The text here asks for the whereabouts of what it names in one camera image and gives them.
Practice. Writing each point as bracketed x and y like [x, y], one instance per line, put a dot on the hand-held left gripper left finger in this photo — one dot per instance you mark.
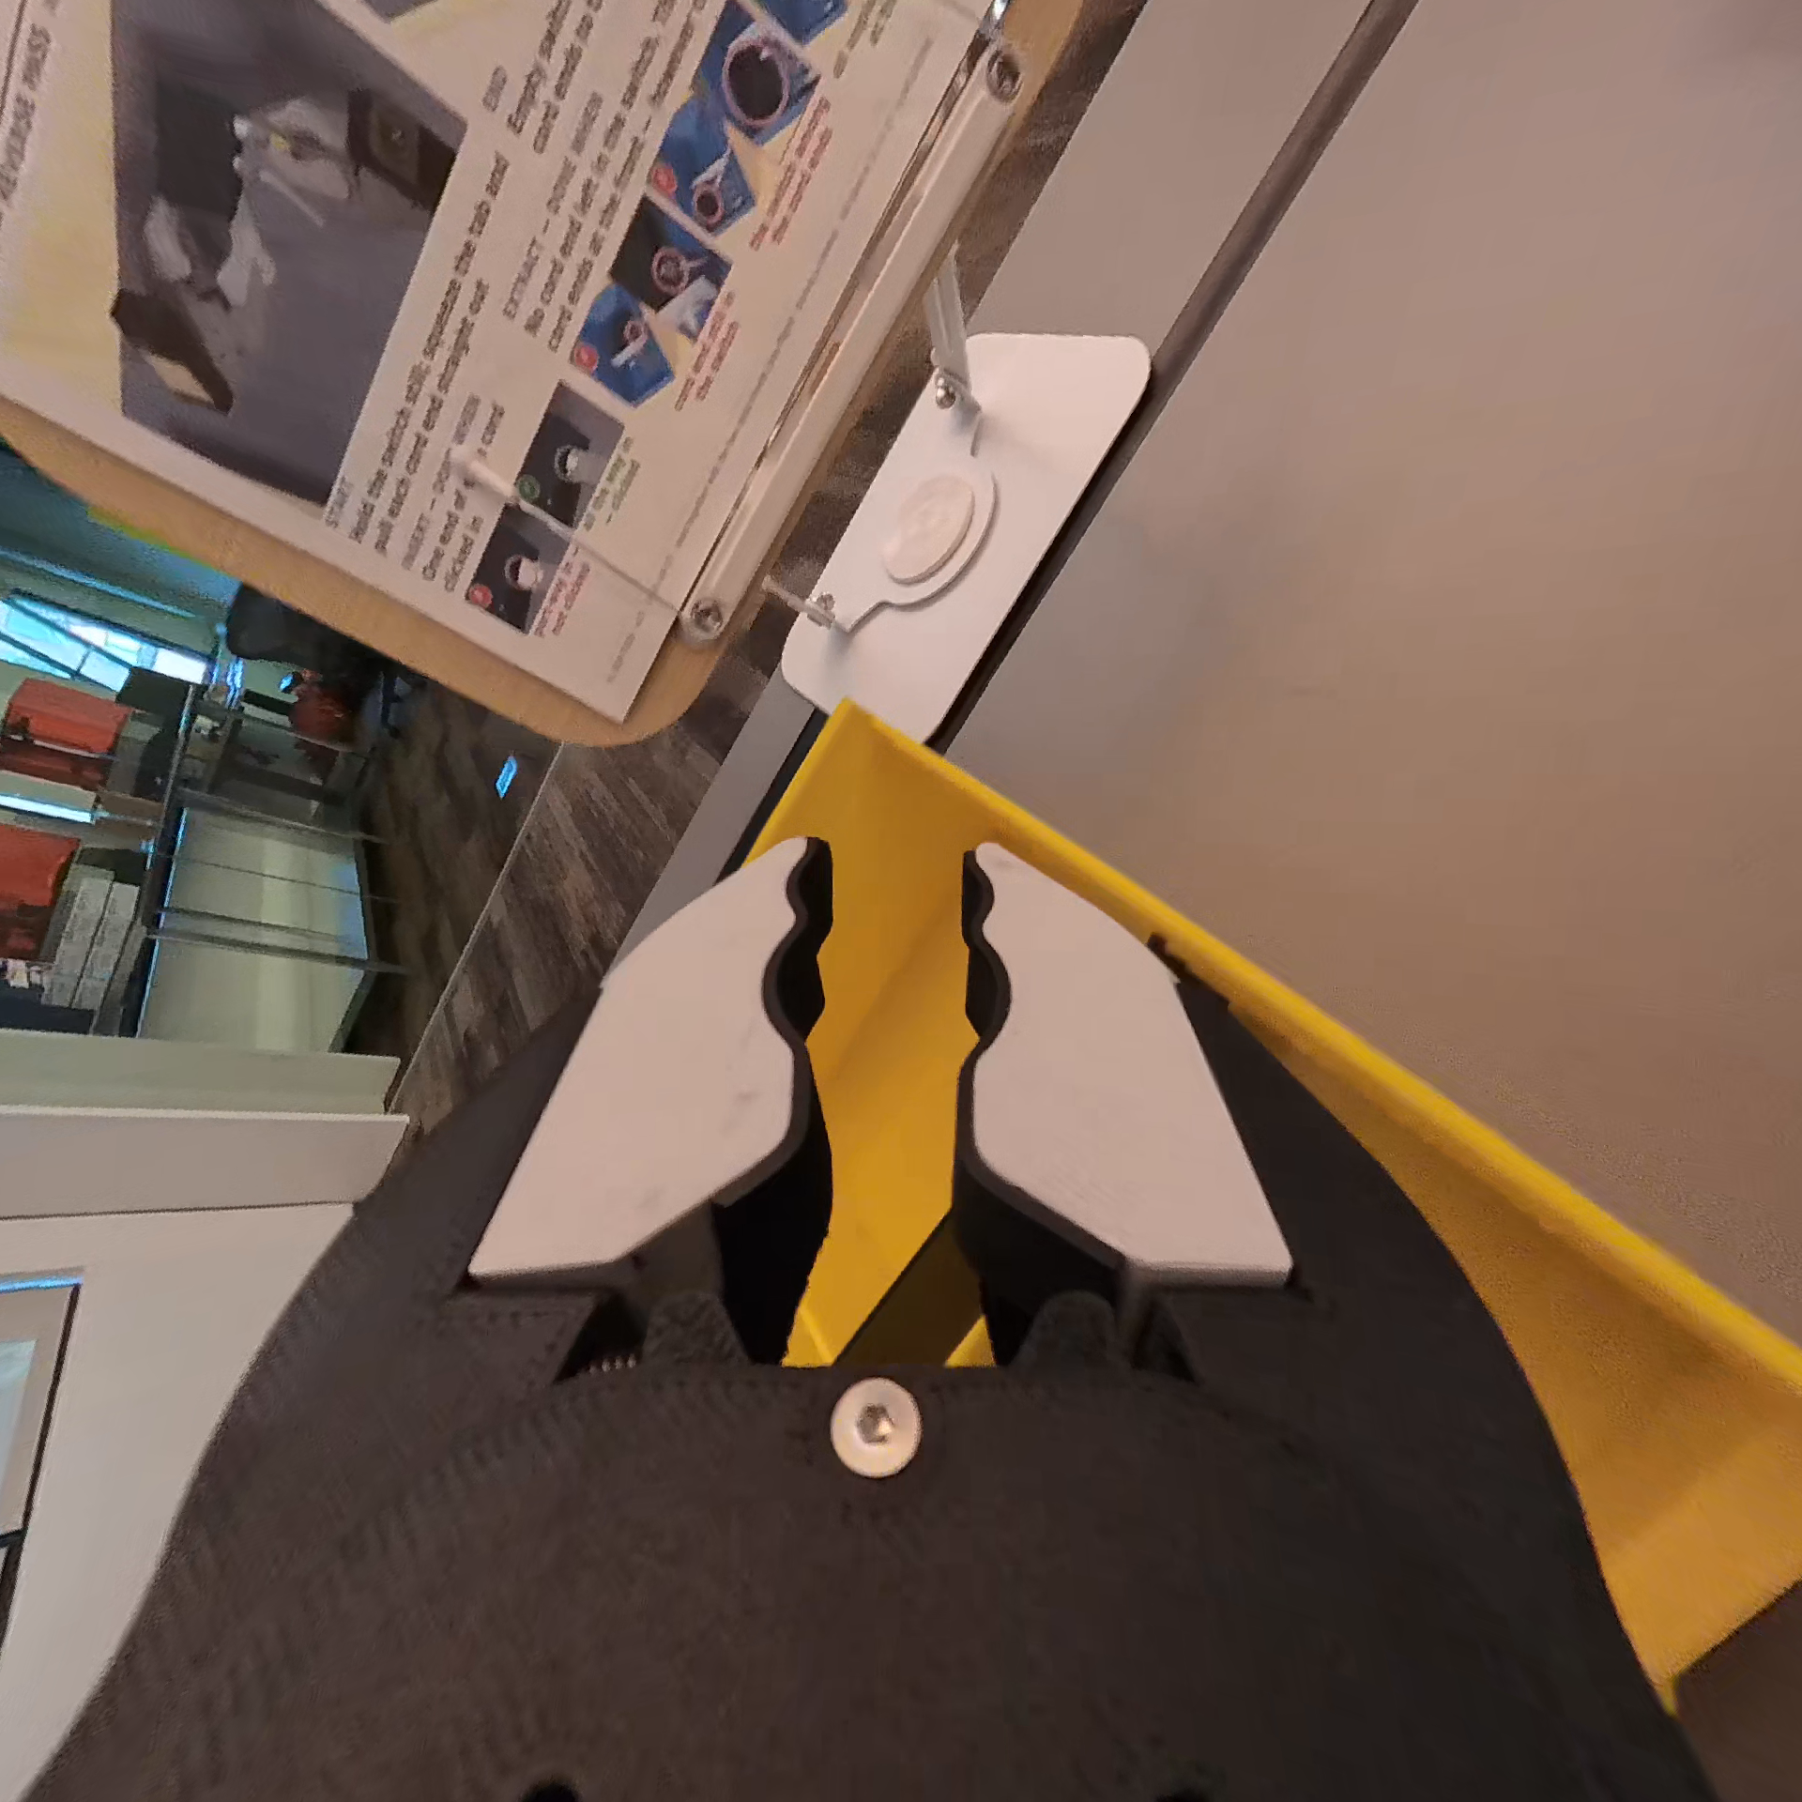
[662, 1098]

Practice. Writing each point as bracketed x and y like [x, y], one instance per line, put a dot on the white stand base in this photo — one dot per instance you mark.
[1043, 422]

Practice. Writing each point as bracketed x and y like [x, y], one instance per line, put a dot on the red storage box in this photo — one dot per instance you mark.
[63, 716]
[30, 887]

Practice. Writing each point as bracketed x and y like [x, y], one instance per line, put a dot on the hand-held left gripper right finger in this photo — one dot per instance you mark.
[1114, 1112]

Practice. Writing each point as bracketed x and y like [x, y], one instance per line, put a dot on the yellow plastic bin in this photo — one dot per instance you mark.
[1620, 1336]

